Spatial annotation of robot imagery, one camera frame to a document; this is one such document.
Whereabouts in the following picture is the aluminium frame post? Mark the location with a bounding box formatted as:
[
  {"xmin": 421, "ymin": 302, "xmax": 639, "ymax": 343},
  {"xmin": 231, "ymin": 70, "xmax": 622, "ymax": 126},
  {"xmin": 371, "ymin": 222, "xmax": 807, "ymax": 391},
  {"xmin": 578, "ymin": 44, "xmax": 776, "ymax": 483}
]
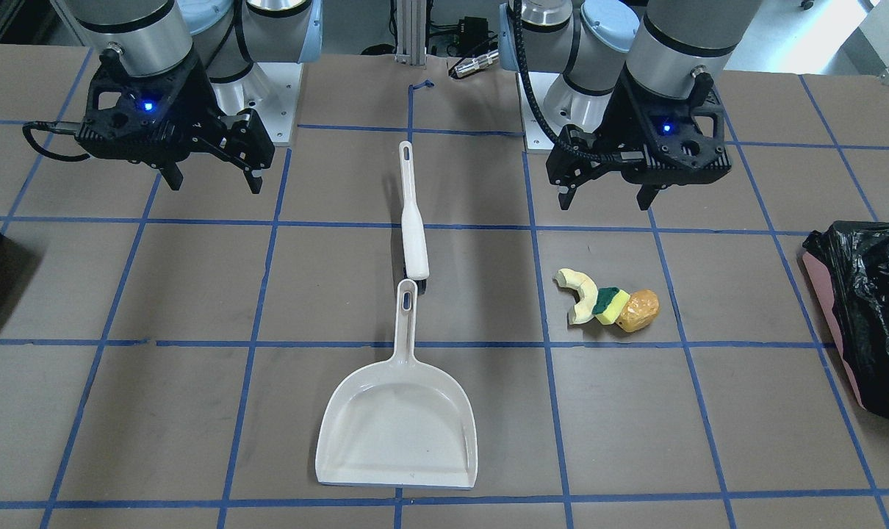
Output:
[{"xmin": 392, "ymin": 0, "xmax": 430, "ymax": 69}]

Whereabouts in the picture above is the white hand brush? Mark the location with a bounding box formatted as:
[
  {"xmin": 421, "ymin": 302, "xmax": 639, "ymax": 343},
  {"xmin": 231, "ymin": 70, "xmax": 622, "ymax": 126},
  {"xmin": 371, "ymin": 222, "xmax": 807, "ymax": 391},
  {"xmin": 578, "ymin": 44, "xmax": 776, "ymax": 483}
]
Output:
[{"xmin": 398, "ymin": 141, "xmax": 430, "ymax": 295}]

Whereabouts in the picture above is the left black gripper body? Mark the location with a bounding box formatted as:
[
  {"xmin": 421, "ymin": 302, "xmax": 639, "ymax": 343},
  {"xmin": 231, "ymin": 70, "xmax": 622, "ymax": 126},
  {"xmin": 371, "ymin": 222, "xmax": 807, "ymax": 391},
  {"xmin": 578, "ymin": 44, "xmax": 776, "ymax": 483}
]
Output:
[{"xmin": 546, "ymin": 67, "xmax": 731, "ymax": 193}]

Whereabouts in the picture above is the pale curved foam piece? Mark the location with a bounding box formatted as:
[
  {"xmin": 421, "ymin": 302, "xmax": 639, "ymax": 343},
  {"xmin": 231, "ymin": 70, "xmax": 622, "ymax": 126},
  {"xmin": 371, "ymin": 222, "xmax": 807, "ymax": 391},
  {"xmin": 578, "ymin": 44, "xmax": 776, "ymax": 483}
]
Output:
[{"xmin": 553, "ymin": 267, "xmax": 599, "ymax": 325}]

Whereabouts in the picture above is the white plastic dustpan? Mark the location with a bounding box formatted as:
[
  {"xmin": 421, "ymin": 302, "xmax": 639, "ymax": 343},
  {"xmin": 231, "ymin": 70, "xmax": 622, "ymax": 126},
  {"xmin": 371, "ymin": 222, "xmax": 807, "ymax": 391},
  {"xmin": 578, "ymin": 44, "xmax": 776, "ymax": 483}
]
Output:
[{"xmin": 314, "ymin": 278, "xmax": 478, "ymax": 490}]

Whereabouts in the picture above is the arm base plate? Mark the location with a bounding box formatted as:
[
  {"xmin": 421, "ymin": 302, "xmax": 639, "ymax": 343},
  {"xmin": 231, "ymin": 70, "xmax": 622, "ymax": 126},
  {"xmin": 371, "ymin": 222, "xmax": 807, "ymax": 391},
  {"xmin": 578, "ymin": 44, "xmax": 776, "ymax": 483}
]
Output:
[
  {"xmin": 212, "ymin": 62, "xmax": 303, "ymax": 147},
  {"xmin": 517, "ymin": 71, "xmax": 614, "ymax": 152}
]

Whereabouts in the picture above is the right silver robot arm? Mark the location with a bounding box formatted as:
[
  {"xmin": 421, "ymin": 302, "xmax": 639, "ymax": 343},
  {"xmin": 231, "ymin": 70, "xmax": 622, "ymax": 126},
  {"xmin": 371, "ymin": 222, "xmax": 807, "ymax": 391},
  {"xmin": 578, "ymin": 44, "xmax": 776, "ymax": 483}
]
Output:
[{"xmin": 55, "ymin": 1, "xmax": 323, "ymax": 194}]

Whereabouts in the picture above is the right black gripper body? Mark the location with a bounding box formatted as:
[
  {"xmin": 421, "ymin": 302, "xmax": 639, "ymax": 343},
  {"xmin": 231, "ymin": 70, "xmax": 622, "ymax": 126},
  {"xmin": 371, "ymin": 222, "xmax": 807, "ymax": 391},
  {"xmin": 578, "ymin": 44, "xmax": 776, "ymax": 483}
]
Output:
[{"xmin": 76, "ymin": 49, "xmax": 276, "ymax": 168}]

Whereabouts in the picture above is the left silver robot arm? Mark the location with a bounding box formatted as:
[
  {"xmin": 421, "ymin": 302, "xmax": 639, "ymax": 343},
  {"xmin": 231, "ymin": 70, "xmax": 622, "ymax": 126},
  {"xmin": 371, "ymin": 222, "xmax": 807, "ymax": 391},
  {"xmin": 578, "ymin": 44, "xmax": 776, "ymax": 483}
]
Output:
[{"xmin": 498, "ymin": 1, "xmax": 759, "ymax": 211}]

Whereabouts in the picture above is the bin black bag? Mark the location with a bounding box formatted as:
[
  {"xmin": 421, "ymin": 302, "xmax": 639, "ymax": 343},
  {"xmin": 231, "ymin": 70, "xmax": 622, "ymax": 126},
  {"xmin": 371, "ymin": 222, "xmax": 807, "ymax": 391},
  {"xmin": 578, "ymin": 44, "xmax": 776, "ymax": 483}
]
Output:
[{"xmin": 803, "ymin": 221, "xmax": 889, "ymax": 420}]

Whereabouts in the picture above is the yellow green sponge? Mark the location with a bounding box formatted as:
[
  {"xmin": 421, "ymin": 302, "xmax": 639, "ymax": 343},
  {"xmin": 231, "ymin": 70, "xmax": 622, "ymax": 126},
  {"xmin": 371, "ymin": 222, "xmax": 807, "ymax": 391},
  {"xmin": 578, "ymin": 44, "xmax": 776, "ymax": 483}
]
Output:
[{"xmin": 592, "ymin": 286, "xmax": 630, "ymax": 325}]

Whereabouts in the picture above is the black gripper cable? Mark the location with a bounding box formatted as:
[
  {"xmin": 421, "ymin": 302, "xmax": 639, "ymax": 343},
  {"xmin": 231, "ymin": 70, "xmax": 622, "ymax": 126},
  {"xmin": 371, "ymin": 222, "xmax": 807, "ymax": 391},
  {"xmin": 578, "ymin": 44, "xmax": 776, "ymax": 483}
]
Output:
[{"xmin": 22, "ymin": 121, "xmax": 93, "ymax": 162}]

